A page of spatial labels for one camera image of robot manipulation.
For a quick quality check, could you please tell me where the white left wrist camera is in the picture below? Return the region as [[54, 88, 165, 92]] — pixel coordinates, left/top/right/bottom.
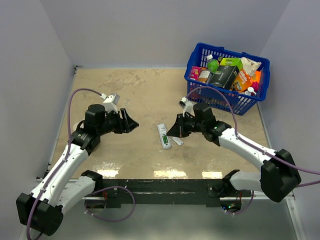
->
[[100, 93, 120, 113]]

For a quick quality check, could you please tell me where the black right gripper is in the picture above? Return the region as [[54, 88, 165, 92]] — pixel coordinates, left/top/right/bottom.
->
[[167, 113, 206, 138]]

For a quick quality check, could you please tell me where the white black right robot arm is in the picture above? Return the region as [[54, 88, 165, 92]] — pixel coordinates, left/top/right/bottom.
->
[[167, 97, 302, 203]]

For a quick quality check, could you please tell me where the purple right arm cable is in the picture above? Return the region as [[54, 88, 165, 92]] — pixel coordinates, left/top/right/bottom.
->
[[186, 86, 320, 188]]

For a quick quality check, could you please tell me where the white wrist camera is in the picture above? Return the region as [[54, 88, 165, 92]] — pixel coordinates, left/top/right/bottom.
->
[[100, 93, 120, 113], [178, 97, 193, 117]]

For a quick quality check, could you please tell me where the bright orange package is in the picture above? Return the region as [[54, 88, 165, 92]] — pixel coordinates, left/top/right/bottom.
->
[[250, 70, 261, 84]]

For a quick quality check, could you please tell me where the white remote control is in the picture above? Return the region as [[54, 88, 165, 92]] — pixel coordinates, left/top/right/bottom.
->
[[157, 123, 172, 150]]

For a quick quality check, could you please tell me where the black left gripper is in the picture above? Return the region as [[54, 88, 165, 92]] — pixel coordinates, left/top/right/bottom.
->
[[97, 107, 139, 136]]

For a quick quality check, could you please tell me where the white battery cover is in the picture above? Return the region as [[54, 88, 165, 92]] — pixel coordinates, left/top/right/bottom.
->
[[172, 137, 184, 146]]

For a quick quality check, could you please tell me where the black green razor box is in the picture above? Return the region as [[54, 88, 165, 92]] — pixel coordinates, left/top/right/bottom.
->
[[207, 57, 243, 90]]

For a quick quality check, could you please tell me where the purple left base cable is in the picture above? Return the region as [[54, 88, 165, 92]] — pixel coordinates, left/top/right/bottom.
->
[[84, 185, 136, 223]]

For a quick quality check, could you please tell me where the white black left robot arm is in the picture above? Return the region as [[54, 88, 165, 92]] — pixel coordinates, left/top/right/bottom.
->
[[16, 104, 139, 240]]

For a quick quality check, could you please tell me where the beige round paddle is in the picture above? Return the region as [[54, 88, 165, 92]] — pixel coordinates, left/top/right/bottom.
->
[[72, 122, 78, 131]]

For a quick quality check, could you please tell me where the orange razor package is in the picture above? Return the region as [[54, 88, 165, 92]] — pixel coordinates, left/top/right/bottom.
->
[[230, 69, 252, 93]]

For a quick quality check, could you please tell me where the blue plastic basket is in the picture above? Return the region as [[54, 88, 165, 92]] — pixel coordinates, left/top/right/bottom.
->
[[184, 42, 271, 116]]

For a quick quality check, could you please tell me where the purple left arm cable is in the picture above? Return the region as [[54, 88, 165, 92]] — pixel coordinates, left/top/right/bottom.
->
[[26, 88, 103, 240]]

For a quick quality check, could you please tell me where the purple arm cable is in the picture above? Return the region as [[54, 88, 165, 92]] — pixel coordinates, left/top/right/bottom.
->
[[26, 88, 103, 240], [186, 86, 320, 188]]

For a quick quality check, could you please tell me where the white crumpled bag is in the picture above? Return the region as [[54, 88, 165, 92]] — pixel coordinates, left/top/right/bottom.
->
[[240, 57, 262, 77]]

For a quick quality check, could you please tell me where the green AA battery upper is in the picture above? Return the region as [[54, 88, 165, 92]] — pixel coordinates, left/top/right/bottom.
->
[[162, 135, 168, 145]]

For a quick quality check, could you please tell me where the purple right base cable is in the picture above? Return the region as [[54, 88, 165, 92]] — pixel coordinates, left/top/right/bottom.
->
[[224, 191, 255, 216]]

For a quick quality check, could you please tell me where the pink box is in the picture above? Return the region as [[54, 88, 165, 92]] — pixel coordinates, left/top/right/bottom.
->
[[189, 66, 203, 81]]

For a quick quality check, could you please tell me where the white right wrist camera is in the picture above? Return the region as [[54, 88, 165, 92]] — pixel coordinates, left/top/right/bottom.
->
[[178, 97, 193, 117]]

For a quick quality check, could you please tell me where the orange jar white label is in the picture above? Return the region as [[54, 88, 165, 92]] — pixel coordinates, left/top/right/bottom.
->
[[197, 70, 213, 83]]

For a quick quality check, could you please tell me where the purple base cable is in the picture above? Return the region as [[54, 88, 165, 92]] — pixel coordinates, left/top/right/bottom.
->
[[224, 191, 255, 216], [84, 185, 136, 223]]

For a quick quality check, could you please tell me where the green bottle white cap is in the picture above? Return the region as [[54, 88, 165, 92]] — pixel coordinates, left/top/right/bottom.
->
[[206, 54, 220, 74]]

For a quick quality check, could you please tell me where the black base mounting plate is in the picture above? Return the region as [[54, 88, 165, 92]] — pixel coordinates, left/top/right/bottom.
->
[[94, 178, 239, 208]]

